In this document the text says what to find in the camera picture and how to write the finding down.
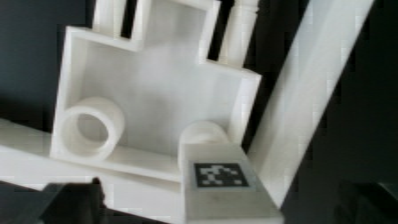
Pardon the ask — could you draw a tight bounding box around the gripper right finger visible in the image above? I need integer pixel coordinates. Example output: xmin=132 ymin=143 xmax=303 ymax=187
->
xmin=333 ymin=181 xmax=398 ymax=224

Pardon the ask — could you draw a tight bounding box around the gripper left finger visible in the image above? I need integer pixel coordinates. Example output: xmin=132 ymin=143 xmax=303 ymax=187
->
xmin=12 ymin=177 xmax=109 ymax=224

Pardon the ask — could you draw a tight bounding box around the white chair leg with marker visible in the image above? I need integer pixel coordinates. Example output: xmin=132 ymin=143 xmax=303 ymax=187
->
xmin=177 ymin=121 xmax=283 ymax=224

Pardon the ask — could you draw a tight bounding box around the white chair seat piece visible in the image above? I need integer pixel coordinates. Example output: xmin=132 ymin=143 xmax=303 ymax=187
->
xmin=49 ymin=0 xmax=260 ymax=181

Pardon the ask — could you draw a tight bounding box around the white right side wall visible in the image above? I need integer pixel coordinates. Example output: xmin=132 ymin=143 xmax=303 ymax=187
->
xmin=248 ymin=0 xmax=374 ymax=203

